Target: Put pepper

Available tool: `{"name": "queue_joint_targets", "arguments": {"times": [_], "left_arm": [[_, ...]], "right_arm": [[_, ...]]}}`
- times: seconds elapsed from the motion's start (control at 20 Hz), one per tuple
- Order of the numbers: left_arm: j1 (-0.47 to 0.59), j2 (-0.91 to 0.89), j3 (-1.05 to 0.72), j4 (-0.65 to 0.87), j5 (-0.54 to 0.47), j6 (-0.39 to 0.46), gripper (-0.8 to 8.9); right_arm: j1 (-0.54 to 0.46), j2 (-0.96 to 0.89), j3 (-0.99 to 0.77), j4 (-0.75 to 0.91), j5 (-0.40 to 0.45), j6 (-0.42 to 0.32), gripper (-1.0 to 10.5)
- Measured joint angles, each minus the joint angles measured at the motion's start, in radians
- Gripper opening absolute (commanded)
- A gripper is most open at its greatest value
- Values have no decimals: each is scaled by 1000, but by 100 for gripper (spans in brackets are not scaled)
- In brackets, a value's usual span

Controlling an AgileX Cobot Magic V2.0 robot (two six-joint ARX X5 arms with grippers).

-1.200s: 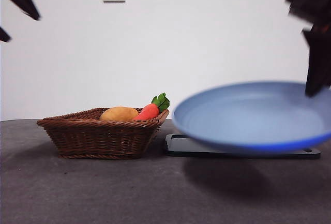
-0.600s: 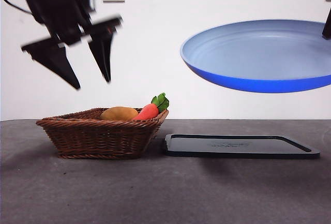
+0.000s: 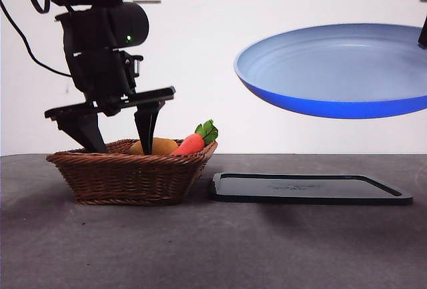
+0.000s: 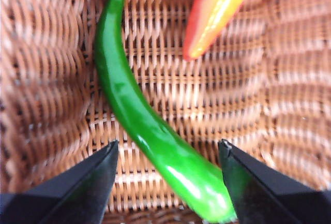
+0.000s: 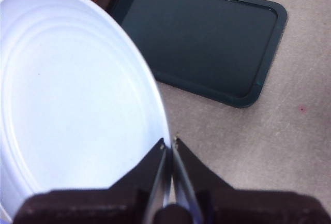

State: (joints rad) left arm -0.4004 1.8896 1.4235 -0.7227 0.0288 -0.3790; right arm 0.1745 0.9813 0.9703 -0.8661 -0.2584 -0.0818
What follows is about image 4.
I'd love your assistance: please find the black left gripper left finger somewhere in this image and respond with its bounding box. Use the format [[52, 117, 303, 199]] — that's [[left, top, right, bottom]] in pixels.
[[0, 140, 119, 224]]

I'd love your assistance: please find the brown woven wicker basket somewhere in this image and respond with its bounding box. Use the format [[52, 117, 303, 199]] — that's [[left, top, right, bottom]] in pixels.
[[0, 0, 331, 224]]

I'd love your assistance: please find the orange carrot with green leaves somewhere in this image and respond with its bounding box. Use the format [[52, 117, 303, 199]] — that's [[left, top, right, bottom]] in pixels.
[[183, 0, 259, 61]]

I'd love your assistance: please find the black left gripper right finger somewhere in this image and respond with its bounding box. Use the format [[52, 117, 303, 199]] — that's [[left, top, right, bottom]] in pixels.
[[218, 139, 331, 224]]

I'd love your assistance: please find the long green pepper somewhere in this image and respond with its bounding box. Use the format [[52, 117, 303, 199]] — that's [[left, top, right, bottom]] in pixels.
[[93, 0, 237, 223]]

